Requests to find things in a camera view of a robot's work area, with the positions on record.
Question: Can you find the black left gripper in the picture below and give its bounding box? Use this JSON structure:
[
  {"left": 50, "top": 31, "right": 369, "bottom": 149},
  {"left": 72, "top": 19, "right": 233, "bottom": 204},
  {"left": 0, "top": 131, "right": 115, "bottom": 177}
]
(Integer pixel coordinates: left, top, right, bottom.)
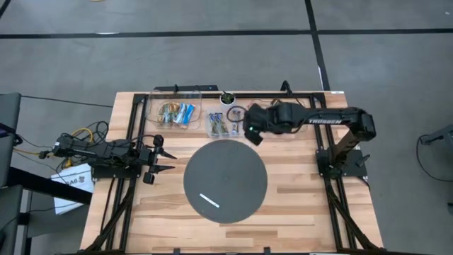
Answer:
[{"left": 138, "top": 134, "right": 178, "bottom": 185}]

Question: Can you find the blue brown granola bar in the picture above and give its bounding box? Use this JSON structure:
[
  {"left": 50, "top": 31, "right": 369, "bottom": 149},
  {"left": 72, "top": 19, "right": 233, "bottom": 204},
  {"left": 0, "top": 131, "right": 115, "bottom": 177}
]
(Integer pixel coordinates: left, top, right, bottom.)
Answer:
[
  {"left": 208, "top": 113, "right": 219, "bottom": 135},
  {"left": 231, "top": 110, "right": 242, "bottom": 135},
  {"left": 216, "top": 112, "right": 229, "bottom": 135}
]

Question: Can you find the large clear plastic bin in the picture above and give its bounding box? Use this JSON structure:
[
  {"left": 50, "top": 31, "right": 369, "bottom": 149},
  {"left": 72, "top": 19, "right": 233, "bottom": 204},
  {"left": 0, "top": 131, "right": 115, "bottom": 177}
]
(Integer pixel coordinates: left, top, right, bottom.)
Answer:
[
  {"left": 250, "top": 98, "right": 308, "bottom": 140},
  {"left": 147, "top": 90, "right": 202, "bottom": 130}
]

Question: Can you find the small clear plastic bin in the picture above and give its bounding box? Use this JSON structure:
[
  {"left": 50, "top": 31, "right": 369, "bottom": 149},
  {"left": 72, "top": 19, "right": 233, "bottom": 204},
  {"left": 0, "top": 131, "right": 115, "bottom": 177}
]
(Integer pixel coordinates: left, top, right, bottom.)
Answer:
[{"left": 205, "top": 106, "right": 248, "bottom": 139}]

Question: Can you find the small plant in white pot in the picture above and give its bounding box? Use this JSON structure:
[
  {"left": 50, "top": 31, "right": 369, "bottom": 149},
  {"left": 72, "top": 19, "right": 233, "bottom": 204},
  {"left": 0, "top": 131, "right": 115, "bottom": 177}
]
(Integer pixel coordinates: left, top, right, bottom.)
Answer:
[{"left": 219, "top": 91, "right": 237, "bottom": 106}]

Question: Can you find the white paper strip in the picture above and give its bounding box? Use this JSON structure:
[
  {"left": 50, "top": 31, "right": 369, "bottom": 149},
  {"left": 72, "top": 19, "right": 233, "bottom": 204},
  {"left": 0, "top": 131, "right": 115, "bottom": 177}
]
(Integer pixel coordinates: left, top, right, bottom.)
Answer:
[{"left": 198, "top": 193, "right": 221, "bottom": 209}]

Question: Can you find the round grey woven mat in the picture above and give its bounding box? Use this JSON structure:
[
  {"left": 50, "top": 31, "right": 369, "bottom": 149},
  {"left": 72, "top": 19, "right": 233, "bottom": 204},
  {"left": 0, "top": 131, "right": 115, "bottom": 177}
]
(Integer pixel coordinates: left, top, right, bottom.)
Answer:
[{"left": 183, "top": 139, "right": 269, "bottom": 225}]

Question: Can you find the slim black bar device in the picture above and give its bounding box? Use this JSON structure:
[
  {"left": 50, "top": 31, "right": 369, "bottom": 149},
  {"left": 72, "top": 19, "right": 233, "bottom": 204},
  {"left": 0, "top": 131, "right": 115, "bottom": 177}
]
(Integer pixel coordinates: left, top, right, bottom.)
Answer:
[{"left": 154, "top": 84, "right": 219, "bottom": 92}]

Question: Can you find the black desk beam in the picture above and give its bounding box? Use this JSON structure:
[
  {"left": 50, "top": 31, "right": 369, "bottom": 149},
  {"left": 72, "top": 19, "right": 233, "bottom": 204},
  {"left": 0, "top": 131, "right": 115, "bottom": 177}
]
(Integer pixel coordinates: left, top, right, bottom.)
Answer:
[{"left": 6, "top": 166, "right": 93, "bottom": 205}]

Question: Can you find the dark grey chair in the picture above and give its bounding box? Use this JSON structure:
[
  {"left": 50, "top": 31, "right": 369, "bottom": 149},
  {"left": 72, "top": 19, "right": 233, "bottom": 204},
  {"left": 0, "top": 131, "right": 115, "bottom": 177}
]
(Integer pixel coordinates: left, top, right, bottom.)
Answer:
[
  {"left": 0, "top": 183, "right": 25, "bottom": 255},
  {"left": 0, "top": 92, "right": 22, "bottom": 178}
]

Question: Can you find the grey chair base leg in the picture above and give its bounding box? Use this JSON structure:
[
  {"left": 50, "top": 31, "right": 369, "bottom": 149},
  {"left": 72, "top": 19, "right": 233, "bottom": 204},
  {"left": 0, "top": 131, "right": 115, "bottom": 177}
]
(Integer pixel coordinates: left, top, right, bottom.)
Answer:
[{"left": 419, "top": 123, "right": 453, "bottom": 146}]

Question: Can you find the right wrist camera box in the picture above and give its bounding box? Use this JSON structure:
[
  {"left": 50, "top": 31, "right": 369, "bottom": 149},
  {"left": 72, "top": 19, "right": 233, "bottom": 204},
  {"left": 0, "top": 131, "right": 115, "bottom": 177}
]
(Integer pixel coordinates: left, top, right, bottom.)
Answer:
[{"left": 245, "top": 127, "right": 265, "bottom": 147}]

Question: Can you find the black aluminium table frame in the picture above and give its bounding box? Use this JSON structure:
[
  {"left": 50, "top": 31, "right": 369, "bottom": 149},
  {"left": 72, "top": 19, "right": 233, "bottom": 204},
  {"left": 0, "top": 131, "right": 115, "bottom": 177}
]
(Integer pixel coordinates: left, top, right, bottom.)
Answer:
[{"left": 83, "top": 91, "right": 382, "bottom": 255}]

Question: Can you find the black right arm cable loop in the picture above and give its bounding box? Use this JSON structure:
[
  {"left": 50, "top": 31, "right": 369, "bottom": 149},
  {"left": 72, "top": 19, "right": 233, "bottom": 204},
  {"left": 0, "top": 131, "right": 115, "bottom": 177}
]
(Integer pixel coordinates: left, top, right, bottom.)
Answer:
[{"left": 226, "top": 105, "right": 248, "bottom": 124}]

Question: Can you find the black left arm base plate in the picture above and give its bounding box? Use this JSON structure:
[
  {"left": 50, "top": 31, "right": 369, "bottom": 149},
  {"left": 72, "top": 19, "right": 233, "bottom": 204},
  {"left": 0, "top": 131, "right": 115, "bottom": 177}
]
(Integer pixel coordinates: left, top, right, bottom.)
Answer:
[{"left": 87, "top": 155, "right": 144, "bottom": 180}]

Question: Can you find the black floor cable bundle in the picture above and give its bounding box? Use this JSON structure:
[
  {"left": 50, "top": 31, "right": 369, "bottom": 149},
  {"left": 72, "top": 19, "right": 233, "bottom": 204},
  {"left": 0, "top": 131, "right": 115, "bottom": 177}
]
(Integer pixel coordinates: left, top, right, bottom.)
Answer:
[{"left": 52, "top": 120, "right": 109, "bottom": 171}]

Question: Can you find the yellow cable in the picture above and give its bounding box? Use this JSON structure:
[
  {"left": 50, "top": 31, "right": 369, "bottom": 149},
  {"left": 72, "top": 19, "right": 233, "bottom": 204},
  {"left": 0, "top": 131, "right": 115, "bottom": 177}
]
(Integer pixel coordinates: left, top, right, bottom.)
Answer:
[{"left": 13, "top": 127, "right": 93, "bottom": 168}]

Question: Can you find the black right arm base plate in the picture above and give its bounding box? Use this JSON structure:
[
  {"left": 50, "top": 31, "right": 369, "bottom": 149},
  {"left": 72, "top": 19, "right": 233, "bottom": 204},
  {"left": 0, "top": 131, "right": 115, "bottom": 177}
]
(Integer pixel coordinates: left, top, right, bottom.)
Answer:
[{"left": 316, "top": 148, "right": 368, "bottom": 178}]

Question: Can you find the straight black floor cable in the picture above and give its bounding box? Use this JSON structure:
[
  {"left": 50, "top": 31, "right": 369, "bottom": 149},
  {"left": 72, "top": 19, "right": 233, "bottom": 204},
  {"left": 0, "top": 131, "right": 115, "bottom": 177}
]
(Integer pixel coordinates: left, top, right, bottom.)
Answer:
[{"left": 20, "top": 94, "right": 115, "bottom": 108}]

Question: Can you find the thin black floor cable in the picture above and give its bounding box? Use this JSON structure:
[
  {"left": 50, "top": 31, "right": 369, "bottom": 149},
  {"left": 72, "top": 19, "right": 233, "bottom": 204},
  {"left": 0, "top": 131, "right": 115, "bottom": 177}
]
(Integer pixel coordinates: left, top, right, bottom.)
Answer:
[{"left": 415, "top": 134, "right": 453, "bottom": 183}]

